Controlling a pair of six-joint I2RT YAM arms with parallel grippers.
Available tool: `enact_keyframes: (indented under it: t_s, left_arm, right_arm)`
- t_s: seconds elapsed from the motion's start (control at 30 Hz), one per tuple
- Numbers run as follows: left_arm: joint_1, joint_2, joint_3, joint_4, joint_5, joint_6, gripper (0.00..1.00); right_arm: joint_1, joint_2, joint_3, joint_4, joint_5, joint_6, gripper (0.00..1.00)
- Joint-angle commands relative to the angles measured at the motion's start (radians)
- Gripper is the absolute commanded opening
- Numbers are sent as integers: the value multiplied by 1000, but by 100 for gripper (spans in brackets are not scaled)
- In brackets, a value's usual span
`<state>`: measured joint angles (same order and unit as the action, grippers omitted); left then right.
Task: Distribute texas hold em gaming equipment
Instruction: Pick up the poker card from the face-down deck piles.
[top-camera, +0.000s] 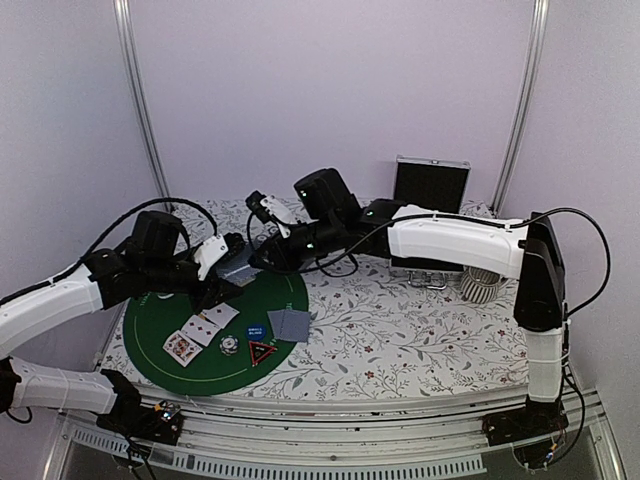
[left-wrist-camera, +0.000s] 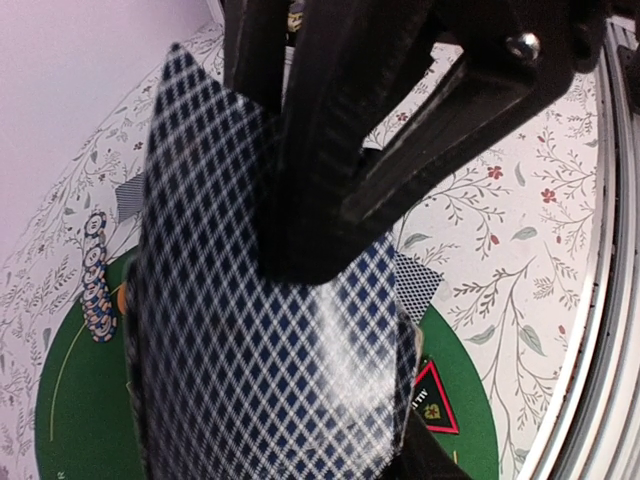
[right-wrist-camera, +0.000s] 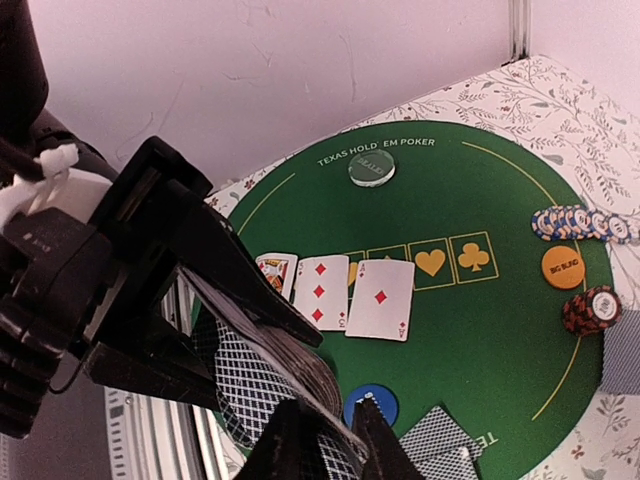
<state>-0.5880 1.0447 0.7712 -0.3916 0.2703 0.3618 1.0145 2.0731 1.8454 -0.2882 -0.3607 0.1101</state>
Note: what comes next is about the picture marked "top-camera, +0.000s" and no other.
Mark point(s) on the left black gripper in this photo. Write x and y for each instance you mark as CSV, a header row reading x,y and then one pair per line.
x,y
210,294

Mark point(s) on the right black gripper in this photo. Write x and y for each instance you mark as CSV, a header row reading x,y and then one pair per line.
x,y
280,260

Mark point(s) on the blue playing card deck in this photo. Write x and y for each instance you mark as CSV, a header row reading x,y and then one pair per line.
x,y
238,271

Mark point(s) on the face-up diamonds card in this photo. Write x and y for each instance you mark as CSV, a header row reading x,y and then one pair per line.
x,y
200,330

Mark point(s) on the blue small blind button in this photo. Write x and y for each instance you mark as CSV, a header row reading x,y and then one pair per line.
x,y
256,333

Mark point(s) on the face-up king card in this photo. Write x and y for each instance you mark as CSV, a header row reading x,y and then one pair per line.
x,y
181,348

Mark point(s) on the blue playing card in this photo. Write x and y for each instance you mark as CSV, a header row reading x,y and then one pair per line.
x,y
276,318
295,326

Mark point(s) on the black red triangular plaque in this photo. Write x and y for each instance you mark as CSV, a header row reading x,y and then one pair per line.
x,y
259,352

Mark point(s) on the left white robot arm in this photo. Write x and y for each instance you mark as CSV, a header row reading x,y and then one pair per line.
x,y
147,261

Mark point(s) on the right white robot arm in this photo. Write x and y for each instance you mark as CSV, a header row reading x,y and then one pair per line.
x,y
526,251

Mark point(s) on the round green poker mat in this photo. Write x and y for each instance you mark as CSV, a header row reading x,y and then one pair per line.
x,y
150,320

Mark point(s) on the floral white tablecloth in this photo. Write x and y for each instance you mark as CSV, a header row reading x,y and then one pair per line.
x,y
374,336

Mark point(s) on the aluminium poker chip case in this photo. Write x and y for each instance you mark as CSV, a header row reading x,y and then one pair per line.
x,y
431,183

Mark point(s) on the striped ceramic mug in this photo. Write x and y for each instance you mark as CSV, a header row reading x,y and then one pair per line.
x,y
481,286

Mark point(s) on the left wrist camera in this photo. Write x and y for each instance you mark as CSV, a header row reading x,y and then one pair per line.
x,y
208,254

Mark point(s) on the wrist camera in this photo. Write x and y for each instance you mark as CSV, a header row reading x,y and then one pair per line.
x,y
267,208
208,254

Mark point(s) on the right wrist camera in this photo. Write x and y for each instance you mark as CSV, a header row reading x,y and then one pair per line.
x,y
267,208

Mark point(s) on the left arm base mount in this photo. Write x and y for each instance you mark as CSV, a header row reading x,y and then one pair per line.
x,y
159,424

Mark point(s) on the front aluminium rail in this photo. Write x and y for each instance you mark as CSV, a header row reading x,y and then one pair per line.
x,y
230,437

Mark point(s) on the left aluminium frame post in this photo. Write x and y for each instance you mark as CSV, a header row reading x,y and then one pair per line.
x,y
126,36

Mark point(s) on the aluminium frame post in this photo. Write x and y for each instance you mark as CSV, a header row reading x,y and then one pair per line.
x,y
126,36
533,56

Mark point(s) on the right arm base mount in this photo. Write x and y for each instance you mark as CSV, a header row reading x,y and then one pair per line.
x,y
537,432

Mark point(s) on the right aluminium frame post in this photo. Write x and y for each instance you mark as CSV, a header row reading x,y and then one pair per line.
x,y
533,56

